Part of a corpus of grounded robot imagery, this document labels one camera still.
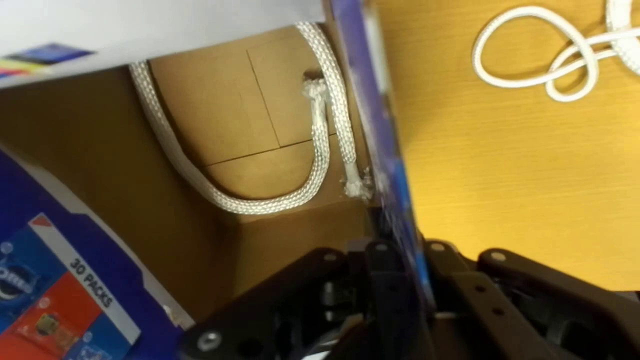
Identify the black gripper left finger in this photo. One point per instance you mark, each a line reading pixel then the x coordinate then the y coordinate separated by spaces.
pixel 372 301

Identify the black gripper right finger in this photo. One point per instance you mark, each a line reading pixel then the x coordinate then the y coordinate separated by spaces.
pixel 507 301

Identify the blue snack carton box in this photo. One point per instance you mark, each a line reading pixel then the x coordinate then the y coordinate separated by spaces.
pixel 233 107

